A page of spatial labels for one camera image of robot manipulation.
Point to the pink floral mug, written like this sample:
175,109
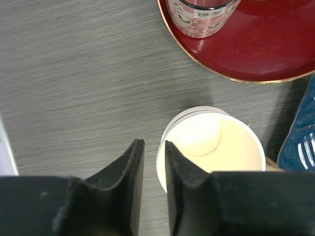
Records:
200,18

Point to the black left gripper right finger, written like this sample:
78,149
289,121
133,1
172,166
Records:
197,199

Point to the green paper cups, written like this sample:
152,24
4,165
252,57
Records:
213,140

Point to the blue shell-shaped dish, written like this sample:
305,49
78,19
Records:
298,150

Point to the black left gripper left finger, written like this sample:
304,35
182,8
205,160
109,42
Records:
107,203

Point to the red round tray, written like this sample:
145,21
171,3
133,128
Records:
264,41

